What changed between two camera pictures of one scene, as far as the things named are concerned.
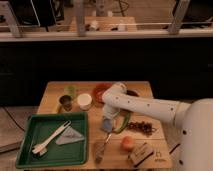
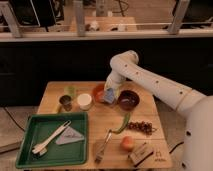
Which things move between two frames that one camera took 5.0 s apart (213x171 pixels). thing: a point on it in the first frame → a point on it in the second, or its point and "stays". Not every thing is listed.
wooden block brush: [142, 153] stays
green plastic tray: [40, 127] stays
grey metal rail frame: [173, 33] stays
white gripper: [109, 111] → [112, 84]
